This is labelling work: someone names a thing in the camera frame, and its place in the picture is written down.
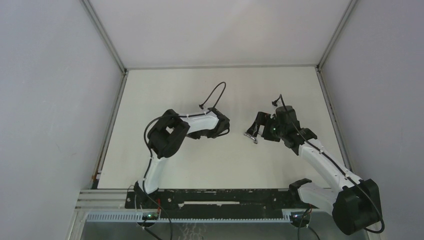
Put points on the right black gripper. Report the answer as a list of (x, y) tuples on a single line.
[(263, 119)]

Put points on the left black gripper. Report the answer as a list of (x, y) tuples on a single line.
[(194, 136)]

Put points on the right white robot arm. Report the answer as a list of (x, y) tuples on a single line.
[(353, 203)]

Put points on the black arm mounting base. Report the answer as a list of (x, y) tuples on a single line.
[(212, 203)]

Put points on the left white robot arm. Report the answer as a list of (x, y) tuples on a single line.
[(164, 136)]

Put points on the right green circuit board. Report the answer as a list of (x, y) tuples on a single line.
[(297, 217)]

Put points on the green circuit board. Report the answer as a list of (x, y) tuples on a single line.
[(297, 217), (150, 216)]

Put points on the left green circuit board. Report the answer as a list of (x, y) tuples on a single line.
[(150, 216)]

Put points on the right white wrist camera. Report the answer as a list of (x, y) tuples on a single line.
[(276, 103)]

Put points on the white slotted cable duct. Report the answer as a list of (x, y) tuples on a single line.
[(132, 217)]

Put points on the aluminium enclosure frame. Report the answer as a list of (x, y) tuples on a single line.
[(58, 81)]

